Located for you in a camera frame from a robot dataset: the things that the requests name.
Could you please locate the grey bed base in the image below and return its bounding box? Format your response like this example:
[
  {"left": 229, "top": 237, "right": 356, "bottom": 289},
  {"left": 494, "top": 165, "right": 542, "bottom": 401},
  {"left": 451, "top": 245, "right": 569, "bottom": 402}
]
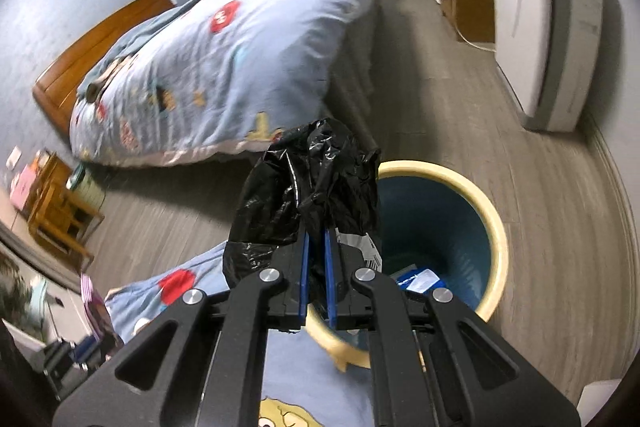
[{"left": 320, "top": 0, "right": 383, "bottom": 132}]

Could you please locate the pink patterned cloth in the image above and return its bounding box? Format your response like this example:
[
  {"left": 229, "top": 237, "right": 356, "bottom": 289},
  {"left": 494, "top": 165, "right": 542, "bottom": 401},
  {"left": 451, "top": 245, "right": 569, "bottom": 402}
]
[{"left": 80, "top": 274, "right": 123, "bottom": 353}]

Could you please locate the white labelled plastic wrapper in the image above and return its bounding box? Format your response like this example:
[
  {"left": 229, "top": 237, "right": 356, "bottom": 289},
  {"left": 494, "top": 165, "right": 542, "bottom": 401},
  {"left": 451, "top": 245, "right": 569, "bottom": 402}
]
[{"left": 335, "top": 229, "right": 383, "bottom": 273}]

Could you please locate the blue and white packet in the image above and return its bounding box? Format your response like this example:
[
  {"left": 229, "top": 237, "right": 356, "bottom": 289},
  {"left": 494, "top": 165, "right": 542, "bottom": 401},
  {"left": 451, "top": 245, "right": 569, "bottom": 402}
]
[{"left": 390, "top": 264, "right": 451, "bottom": 295}]

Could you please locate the small white waste bin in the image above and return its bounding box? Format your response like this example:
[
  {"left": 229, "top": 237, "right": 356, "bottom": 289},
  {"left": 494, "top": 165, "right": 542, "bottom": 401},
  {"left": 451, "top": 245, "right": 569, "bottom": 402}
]
[{"left": 67, "top": 164, "right": 106, "bottom": 208}]

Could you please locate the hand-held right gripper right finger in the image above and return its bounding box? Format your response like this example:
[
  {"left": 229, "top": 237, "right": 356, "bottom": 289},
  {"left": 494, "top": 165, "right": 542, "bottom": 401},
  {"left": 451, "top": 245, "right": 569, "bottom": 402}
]
[{"left": 322, "top": 227, "right": 583, "bottom": 427}]

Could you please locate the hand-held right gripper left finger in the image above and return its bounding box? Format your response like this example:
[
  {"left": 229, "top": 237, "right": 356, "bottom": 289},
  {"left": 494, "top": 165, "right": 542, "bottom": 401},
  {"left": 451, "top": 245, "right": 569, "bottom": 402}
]
[{"left": 52, "top": 227, "right": 311, "bottom": 427}]

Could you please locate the pink box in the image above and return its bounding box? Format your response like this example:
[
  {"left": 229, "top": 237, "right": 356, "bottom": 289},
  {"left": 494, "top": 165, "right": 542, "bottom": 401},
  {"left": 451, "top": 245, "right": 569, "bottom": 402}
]
[{"left": 10, "top": 169, "right": 36, "bottom": 210}]

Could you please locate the small wooden side table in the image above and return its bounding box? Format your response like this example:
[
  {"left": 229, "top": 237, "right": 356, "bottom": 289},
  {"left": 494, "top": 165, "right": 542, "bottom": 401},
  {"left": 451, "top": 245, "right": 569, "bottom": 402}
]
[{"left": 27, "top": 152, "right": 106, "bottom": 270}]

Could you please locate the black plastic bag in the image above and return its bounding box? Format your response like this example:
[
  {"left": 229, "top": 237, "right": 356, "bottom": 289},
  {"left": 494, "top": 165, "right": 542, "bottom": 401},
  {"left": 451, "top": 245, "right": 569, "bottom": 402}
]
[{"left": 222, "top": 118, "right": 383, "bottom": 303}]

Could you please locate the blue cartoon printed blanket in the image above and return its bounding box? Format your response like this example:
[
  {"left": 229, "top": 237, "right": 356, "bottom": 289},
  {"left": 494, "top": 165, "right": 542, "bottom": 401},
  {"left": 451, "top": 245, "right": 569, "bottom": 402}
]
[{"left": 105, "top": 242, "right": 376, "bottom": 427}]

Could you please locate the round yellow rim waste bin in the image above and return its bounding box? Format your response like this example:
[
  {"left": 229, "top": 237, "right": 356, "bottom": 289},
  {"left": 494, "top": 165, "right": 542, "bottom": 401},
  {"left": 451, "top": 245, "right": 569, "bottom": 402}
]
[{"left": 305, "top": 159, "right": 510, "bottom": 373}]

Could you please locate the bed with blue cartoon duvet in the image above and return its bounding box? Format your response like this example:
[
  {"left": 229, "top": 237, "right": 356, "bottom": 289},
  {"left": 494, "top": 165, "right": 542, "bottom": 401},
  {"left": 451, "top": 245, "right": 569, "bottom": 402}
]
[{"left": 70, "top": 0, "right": 373, "bottom": 168}]

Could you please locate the white air purifier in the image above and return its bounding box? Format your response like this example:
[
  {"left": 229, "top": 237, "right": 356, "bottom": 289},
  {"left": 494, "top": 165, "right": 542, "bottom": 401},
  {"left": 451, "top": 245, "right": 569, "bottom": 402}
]
[{"left": 487, "top": 0, "right": 603, "bottom": 132}]

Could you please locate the wooden bed headboard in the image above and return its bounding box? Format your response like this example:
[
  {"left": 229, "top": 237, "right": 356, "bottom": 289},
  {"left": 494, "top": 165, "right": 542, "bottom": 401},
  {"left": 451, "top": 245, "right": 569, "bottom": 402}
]
[{"left": 32, "top": 0, "right": 176, "bottom": 142}]

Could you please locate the white glass door cabinet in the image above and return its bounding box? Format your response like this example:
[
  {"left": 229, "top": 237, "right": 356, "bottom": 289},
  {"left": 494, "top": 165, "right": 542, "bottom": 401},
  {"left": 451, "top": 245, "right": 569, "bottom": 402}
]
[{"left": 0, "top": 207, "right": 96, "bottom": 358}]

